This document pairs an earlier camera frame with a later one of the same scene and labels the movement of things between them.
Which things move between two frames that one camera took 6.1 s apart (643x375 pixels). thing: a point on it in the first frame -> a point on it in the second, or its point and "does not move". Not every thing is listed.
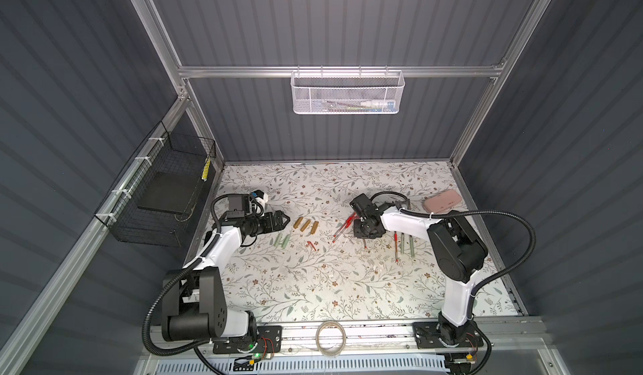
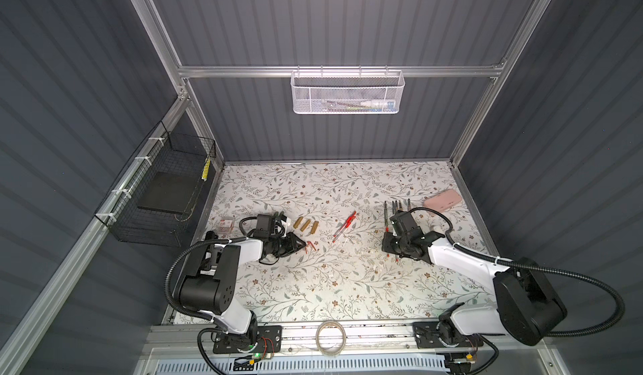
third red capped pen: [346, 224] does not move
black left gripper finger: [279, 217] -> [300, 244]
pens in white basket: [371, 105] does not move
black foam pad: [171, 192] does not move
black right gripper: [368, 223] -> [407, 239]
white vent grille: [403, 366] does not move
